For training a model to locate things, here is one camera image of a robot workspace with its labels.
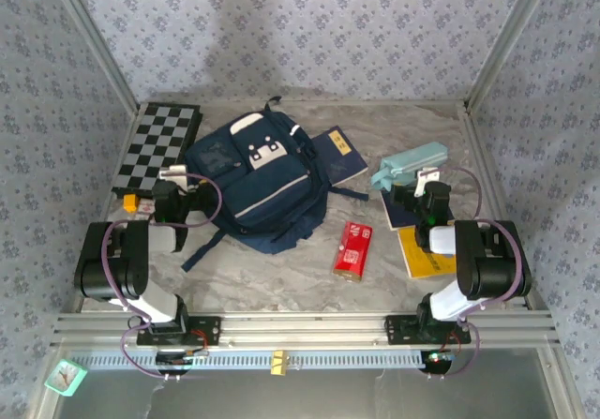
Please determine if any light blue pencil case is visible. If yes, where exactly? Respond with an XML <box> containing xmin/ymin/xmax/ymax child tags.
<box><xmin>370</xmin><ymin>141</ymin><xmax>449</xmax><ymax>193</ymax></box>

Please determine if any navy blue student backpack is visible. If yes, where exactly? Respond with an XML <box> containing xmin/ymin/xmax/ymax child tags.
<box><xmin>180</xmin><ymin>95</ymin><xmax>370</xmax><ymax>273</ymax></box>

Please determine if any yellow cartoon cover book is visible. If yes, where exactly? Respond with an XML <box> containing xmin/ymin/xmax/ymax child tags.
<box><xmin>397</xmin><ymin>225</ymin><xmax>458</xmax><ymax>280</ymax></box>

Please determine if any red rectangular box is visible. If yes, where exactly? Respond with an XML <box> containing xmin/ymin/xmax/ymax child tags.
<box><xmin>332</xmin><ymin>220</ymin><xmax>374</xmax><ymax>282</ymax></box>

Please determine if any folding chessboard box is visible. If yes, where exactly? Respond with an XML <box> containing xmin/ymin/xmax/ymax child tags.
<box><xmin>111</xmin><ymin>102</ymin><xmax>205</xmax><ymax>204</ymax></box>

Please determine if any yellow binder clip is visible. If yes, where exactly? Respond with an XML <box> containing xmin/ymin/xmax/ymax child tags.
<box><xmin>270</xmin><ymin>350</ymin><xmax>290</xmax><ymax>377</ymax></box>

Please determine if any green alarm clock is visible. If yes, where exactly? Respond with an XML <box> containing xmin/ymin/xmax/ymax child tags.
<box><xmin>44</xmin><ymin>359</ymin><xmax>89</xmax><ymax>397</ymax></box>

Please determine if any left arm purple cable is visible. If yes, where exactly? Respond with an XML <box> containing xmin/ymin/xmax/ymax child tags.
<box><xmin>100</xmin><ymin>171</ymin><xmax>225</xmax><ymax>383</ymax></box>

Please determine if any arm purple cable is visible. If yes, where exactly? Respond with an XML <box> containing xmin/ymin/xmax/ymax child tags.
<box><xmin>100</xmin><ymin>171</ymin><xmax>225</xmax><ymax>383</ymax></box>
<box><xmin>419</xmin><ymin>164</ymin><xmax>525</xmax><ymax>383</ymax></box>

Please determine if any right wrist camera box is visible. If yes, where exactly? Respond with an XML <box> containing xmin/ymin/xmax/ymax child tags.
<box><xmin>415</xmin><ymin>168</ymin><xmax>443</xmax><ymax>198</ymax></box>

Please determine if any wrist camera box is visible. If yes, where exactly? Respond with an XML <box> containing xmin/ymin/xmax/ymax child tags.
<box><xmin>157</xmin><ymin>164</ymin><xmax>188</xmax><ymax>190</ymax></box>
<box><xmin>415</xmin><ymin>168</ymin><xmax>443</xmax><ymax>198</ymax></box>

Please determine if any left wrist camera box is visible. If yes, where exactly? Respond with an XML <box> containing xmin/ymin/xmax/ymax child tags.
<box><xmin>157</xmin><ymin>164</ymin><xmax>188</xmax><ymax>190</ymax></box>

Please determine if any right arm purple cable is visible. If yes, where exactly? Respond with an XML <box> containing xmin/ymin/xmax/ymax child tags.
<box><xmin>419</xmin><ymin>164</ymin><xmax>525</xmax><ymax>383</ymax></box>

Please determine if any aluminium side rail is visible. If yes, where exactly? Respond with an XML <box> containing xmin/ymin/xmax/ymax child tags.
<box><xmin>457</xmin><ymin>101</ymin><xmax>548</xmax><ymax>312</ymax></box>

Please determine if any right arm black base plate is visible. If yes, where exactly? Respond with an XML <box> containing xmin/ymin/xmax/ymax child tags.
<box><xmin>384</xmin><ymin>314</ymin><xmax>472</xmax><ymax>345</ymax></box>

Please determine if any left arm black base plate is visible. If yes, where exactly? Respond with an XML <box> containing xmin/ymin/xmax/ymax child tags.
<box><xmin>136</xmin><ymin>315</ymin><xmax>222</xmax><ymax>347</ymax></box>

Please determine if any aluminium mounting rail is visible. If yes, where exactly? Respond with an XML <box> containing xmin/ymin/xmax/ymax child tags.
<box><xmin>51</xmin><ymin>310</ymin><xmax>562</xmax><ymax>348</ymax></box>

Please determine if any grey slotted cable duct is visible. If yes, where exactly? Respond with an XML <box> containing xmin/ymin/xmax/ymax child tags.
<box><xmin>69</xmin><ymin>348</ymin><xmax>451</xmax><ymax>372</ymax></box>

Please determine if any aluminium frame post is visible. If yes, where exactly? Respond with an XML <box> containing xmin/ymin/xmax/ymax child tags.
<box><xmin>463</xmin><ymin>0</ymin><xmax>559</xmax><ymax>113</ymax></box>
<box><xmin>46</xmin><ymin>0</ymin><xmax>142</xmax><ymax>115</ymax></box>

